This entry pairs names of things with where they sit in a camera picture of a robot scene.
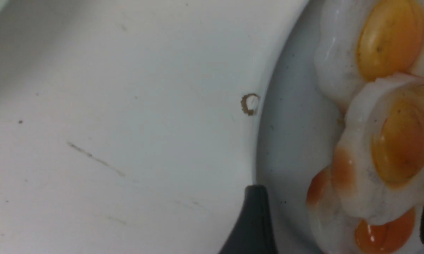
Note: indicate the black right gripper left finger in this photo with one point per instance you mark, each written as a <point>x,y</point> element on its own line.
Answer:
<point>253,230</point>

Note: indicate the fried egg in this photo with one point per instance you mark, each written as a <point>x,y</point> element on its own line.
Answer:
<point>378,163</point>
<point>363,40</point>
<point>335,232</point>

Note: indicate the grey plate with eggs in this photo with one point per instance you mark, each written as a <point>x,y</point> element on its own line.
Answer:
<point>299,131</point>

